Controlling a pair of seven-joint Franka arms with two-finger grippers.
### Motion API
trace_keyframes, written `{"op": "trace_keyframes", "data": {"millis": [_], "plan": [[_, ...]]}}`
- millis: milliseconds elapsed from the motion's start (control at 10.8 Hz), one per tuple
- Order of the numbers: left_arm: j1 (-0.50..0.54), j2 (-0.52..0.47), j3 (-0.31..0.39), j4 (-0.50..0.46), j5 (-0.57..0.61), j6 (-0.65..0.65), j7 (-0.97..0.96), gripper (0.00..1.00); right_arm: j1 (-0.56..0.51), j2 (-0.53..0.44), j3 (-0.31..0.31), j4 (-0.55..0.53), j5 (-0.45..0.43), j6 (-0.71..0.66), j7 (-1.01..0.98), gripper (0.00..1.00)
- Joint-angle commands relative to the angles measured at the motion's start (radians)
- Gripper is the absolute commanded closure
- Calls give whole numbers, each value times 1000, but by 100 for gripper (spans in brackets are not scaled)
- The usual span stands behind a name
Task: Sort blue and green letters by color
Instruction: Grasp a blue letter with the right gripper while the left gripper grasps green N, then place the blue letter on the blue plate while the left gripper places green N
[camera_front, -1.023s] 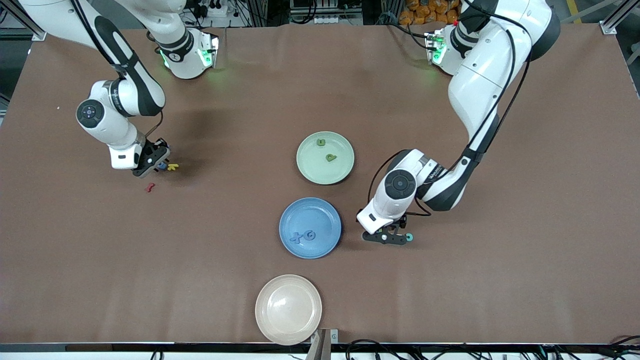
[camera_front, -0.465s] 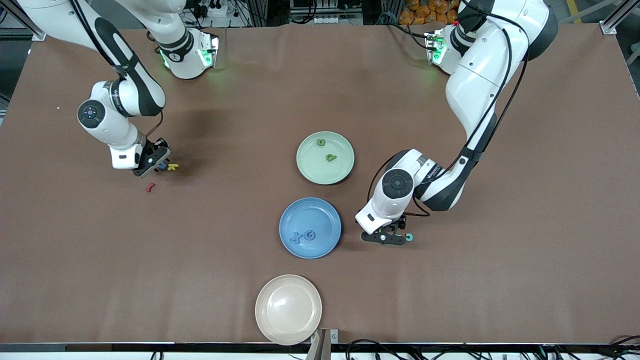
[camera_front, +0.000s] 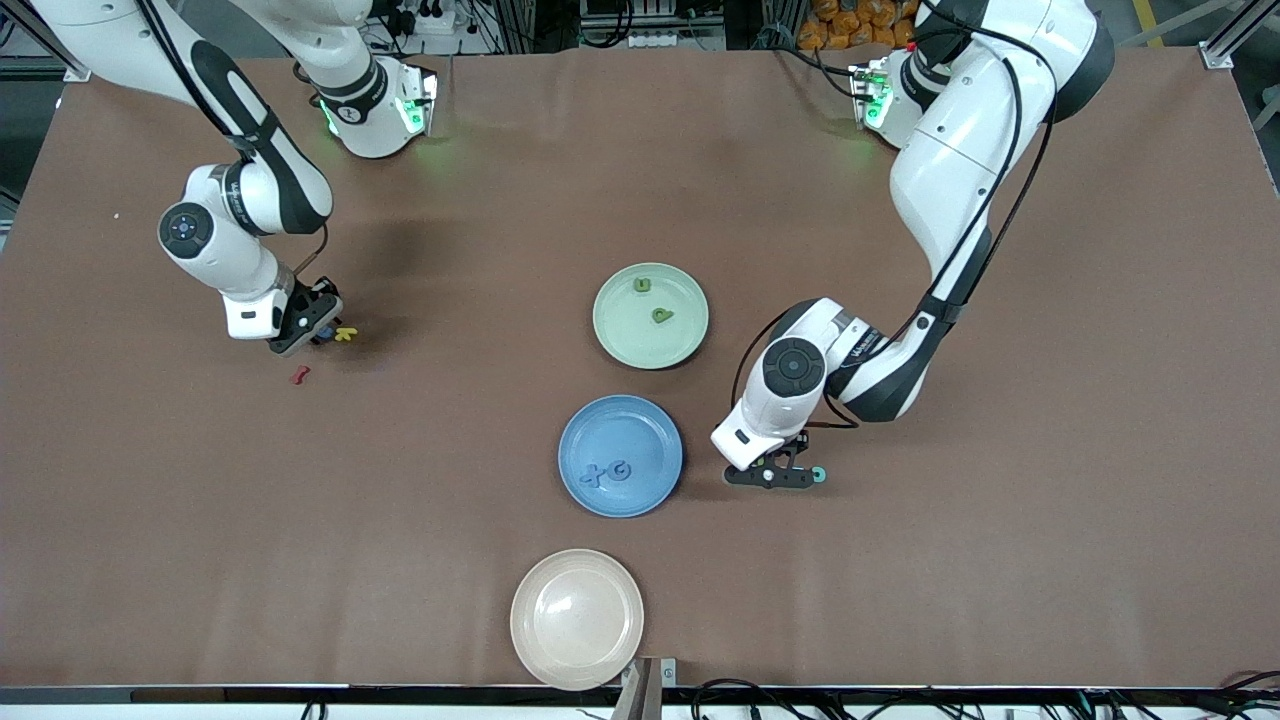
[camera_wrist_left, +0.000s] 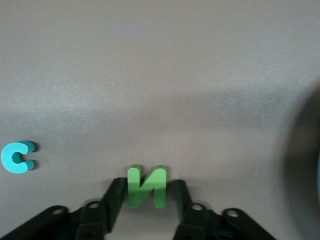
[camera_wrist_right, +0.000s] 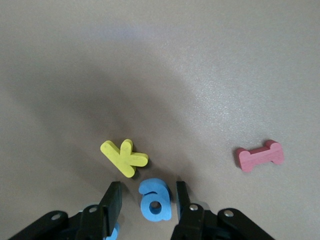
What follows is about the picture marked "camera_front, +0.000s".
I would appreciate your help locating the blue foam letter x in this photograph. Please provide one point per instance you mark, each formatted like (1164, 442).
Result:
(594, 476)

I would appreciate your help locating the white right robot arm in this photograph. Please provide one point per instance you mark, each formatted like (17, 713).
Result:
(215, 260)

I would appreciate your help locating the plain white power strip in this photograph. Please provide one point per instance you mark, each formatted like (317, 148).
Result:
(660, 40)

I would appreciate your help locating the beige plate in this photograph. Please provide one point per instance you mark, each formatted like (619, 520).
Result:
(577, 620)

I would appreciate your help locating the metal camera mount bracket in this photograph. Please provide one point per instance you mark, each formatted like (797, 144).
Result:
(645, 690)

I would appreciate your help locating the blue plate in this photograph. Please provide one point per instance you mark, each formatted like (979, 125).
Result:
(650, 420)

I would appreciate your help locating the pile of orange objects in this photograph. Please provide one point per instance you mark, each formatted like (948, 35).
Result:
(850, 25)

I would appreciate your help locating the white power strip with plugs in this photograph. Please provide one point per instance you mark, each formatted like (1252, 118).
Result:
(440, 20)

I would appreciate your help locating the light green plate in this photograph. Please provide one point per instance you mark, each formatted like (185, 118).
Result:
(625, 340)

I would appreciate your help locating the red foam letter I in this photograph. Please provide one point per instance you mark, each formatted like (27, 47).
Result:
(299, 376)

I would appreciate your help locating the blue foam letter G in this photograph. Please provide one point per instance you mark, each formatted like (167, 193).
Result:
(611, 471)

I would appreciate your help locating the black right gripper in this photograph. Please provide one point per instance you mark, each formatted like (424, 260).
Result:
(312, 308)

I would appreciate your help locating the black table edge strip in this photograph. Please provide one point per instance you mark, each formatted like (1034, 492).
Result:
(300, 694)

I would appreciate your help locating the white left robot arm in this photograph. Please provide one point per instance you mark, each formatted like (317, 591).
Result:
(950, 170)

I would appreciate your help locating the aluminium frame post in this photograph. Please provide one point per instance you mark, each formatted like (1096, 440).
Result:
(78, 72)
(1215, 58)

